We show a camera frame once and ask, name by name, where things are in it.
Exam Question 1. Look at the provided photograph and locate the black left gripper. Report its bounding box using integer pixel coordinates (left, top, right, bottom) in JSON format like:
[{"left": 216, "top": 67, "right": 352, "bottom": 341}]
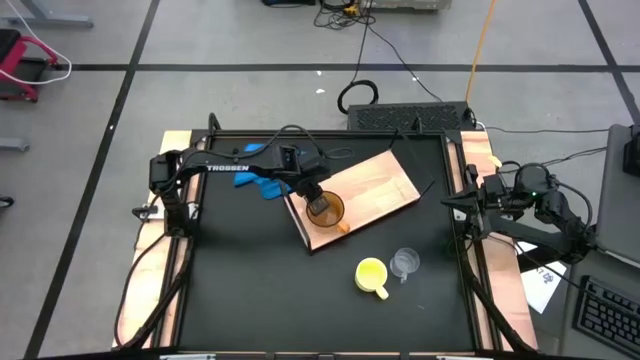
[{"left": 287, "top": 154, "right": 332, "bottom": 216}]

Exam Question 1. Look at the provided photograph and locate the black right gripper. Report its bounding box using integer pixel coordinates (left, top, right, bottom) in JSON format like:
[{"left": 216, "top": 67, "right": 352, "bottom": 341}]
[{"left": 440, "top": 164, "right": 504, "bottom": 240}]

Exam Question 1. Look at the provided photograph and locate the orange mug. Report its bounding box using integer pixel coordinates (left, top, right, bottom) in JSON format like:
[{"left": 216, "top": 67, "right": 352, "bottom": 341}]
[{"left": 305, "top": 189, "right": 351, "bottom": 235}]

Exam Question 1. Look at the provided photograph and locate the clear plastic cup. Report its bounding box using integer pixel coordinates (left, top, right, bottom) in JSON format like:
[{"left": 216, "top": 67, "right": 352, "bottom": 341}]
[{"left": 389, "top": 247, "right": 421, "bottom": 285}]

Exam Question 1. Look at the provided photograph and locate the yellow mug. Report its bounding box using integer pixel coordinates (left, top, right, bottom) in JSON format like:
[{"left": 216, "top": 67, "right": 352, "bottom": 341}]
[{"left": 354, "top": 257, "right": 390, "bottom": 301}]

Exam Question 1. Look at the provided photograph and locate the blue cloth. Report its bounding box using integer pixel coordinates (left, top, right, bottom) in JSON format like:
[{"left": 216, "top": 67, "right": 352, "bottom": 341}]
[{"left": 233, "top": 143, "right": 301, "bottom": 201}]

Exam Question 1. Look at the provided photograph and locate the black vented computer case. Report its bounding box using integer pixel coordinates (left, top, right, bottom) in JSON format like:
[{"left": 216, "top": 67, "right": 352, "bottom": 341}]
[{"left": 346, "top": 101, "right": 477, "bottom": 133}]

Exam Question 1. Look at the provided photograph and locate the wooden side board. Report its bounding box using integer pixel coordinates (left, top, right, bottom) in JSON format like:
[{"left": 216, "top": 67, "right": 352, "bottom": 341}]
[
  {"left": 447, "top": 130, "right": 539, "bottom": 351},
  {"left": 113, "top": 130, "right": 207, "bottom": 349}
]

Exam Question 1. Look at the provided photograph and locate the white paper sheet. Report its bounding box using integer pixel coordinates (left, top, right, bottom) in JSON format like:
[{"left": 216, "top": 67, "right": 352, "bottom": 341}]
[{"left": 514, "top": 240, "right": 569, "bottom": 315}]

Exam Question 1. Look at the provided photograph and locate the grey desk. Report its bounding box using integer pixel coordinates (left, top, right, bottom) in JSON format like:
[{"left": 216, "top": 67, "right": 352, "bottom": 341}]
[{"left": 594, "top": 123, "right": 640, "bottom": 269}]

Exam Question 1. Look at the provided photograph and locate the black keyboard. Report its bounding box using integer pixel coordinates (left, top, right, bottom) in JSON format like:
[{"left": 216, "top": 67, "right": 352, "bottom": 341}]
[{"left": 572, "top": 276, "right": 640, "bottom": 357}]

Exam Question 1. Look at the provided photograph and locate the grey box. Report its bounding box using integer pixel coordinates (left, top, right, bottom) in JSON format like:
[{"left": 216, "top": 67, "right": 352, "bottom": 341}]
[{"left": 369, "top": 0, "right": 453, "bottom": 12}]

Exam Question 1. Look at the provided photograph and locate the grey metal stand foot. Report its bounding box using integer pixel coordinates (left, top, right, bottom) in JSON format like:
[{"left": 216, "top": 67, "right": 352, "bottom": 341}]
[{"left": 0, "top": 0, "right": 95, "bottom": 30}]

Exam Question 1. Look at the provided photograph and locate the red cart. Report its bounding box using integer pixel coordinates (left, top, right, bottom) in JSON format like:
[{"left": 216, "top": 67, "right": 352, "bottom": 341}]
[{"left": 0, "top": 28, "right": 60, "bottom": 104}]

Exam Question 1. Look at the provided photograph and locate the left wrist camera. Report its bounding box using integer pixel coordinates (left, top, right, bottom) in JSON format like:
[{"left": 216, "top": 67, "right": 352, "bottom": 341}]
[{"left": 277, "top": 144, "right": 301, "bottom": 172}]

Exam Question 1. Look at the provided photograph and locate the black braided cable sleeve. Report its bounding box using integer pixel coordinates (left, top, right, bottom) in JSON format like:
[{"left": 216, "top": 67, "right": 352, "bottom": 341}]
[
  {"left": 457, "top": 234, "right": 536, "bottom": 354},
  {"left": 119, "top": 234, "right": 196, "bottom": 350}
]

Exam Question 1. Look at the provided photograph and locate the coiled black cable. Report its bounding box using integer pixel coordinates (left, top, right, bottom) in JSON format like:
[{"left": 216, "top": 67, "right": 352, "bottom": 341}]
[{"left": 336, "top": 78, "right": 380, "bottom": 116}]

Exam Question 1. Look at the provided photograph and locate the yellow cable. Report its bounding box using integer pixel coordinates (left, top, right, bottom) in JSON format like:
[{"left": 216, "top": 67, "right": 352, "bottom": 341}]
[{"left": 464, "top": 0, "right": 497, "bottom": 107}]

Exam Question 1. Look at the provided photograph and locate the tangled black cable bundle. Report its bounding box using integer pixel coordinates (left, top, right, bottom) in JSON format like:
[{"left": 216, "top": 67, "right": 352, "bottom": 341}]
[{"left": 313, "top": 0, "right": 376, "bottom": 31}]

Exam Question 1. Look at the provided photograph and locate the white cable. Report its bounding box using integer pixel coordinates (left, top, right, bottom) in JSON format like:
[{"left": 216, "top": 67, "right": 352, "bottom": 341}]
[{"left": 0, "top": 0, "right": 73, "bottom": 86}]

